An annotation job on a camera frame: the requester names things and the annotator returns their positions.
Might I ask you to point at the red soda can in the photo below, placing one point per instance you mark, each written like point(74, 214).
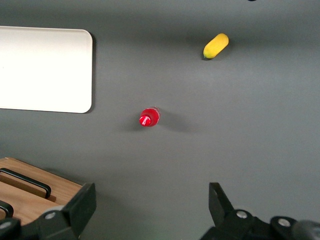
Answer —
point(148, 118)

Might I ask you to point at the yellow lemon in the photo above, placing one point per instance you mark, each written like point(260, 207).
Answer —
point(215, 46)

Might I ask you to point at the wooden drawer cabinet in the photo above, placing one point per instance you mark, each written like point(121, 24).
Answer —
point(62, 188)

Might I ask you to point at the wooden drawer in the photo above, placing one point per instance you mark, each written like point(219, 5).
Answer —
point(30, 170)
point(27, 205)

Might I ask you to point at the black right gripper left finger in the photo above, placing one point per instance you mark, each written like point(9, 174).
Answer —
point(80, 205)

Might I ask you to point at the cream rectangular tray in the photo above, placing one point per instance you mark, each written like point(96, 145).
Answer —
point(42, 70)

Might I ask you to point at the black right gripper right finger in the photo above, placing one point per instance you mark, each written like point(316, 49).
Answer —
point(220, 207)

